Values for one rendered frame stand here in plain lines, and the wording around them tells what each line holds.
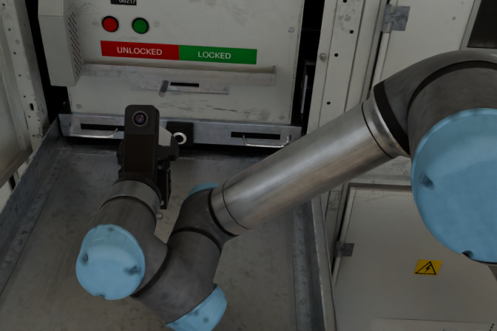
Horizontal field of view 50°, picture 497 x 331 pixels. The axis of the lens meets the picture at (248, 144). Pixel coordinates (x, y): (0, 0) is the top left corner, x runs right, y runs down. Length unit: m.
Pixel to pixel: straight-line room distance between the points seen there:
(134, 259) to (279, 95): 0.64
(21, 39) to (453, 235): 0.90
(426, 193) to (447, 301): 1.15
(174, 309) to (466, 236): 0.35
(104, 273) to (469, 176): 0.39
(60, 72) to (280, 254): 0.53
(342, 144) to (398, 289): 0.94
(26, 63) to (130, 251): 0.65
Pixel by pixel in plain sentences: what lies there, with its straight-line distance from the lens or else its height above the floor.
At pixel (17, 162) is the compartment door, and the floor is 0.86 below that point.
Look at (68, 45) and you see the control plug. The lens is 1.05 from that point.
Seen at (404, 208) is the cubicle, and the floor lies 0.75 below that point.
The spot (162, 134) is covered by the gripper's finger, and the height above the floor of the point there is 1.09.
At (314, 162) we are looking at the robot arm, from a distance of 0.64.
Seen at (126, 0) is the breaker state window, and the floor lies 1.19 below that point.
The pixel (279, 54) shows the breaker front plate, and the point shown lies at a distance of 1.11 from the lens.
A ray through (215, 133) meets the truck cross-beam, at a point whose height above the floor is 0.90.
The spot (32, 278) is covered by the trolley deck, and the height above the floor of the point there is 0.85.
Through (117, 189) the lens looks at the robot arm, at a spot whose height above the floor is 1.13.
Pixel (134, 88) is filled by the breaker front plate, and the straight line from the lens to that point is 1.18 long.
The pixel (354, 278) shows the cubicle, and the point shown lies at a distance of 1.47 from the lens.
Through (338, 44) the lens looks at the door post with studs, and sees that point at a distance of 1.06.
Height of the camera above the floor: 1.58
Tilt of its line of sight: 36 degrees down
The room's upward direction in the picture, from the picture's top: 3 degrees clockwise
